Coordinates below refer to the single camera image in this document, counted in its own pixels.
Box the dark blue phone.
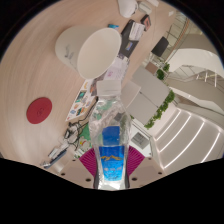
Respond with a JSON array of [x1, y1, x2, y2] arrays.
[[39, 156, 68, 169]]

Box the clear blue-labelled water bottle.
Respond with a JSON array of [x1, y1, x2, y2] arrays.
[[88, 79, 133, 191]]

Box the flat round red coaster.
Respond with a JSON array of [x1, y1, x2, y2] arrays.
[[26, 96, 54, 125]]

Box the black cables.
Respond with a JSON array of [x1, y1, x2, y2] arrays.
[[63, 120, 91, 151]]

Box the black notebook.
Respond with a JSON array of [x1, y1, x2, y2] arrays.
[[118, 19, 146, 61]]

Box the white card packet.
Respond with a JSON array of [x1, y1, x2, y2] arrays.
[[48, 143, 71, 161]]

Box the black chair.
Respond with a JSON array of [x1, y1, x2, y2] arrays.
[[150, 36, 170, 58]]

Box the white chair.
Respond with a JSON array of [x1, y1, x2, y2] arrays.
[[120, 79, 142, 109]]

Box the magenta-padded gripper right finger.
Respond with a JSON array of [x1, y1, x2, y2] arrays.
[[125, 146, 166, 188]]

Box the ceiling light strips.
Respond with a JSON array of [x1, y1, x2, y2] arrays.
[[154, 106, 224, 169]]

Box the small white device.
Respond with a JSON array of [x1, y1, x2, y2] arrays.
[[138, 1, 153, 15]]

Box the colourful sticker sheet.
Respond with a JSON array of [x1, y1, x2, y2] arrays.
[[65, 79, 99, 122]]

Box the small red and black device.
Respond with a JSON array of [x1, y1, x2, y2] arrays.
[[140, 14, 153, 32]]

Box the brown planter with green plants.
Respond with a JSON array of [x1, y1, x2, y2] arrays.
[[144, 61, 171, 81]]

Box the white computer mouse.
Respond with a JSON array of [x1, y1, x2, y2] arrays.
[[117, 0, 139, 19]]

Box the white paper cup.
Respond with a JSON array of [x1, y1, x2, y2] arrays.
[[54, 25, 123, 81]]

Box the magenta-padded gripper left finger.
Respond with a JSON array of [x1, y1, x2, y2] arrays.
[[59, 148, 100, 190]]

